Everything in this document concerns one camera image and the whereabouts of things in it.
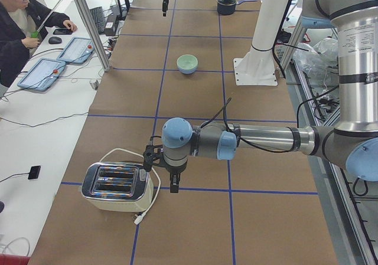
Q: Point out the green bowl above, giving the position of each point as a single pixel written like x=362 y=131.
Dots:
x=187 y=62

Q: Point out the blue bowl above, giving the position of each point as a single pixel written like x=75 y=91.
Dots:
x=187 y=71

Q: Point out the dark round pot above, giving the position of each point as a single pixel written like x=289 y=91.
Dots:
x=228 y=7

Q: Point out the beige device box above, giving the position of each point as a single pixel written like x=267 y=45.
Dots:
x=118 y=186

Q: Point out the black keyboard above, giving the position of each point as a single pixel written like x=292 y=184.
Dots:
x=98 y=18

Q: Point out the far blue tablet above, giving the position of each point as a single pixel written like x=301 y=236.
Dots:
x=77 y=51

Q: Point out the blue tablet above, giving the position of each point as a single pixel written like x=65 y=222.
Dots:
x=77 y=51
x=42 y=75

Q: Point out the black smartphone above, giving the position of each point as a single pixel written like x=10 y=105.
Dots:
x=62 y=31

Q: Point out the black computer mouse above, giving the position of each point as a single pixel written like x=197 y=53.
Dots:
x=54 y=40

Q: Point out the near blue tablet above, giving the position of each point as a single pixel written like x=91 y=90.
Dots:
x=42 y=75

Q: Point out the small black puck device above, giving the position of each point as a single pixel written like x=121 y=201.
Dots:
x=34 y=172

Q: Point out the seated person in black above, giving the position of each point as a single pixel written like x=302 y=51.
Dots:
x=23 y=27

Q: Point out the clear plastic bag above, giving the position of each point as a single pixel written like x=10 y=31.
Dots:
x=315 y=60

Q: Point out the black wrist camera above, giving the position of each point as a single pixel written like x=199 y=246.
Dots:
x=153 y=155

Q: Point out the aluminium frame post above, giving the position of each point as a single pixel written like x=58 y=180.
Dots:
x=89 y=24

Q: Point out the white camera stand base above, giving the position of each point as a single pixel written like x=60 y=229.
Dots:
x=257 y=67

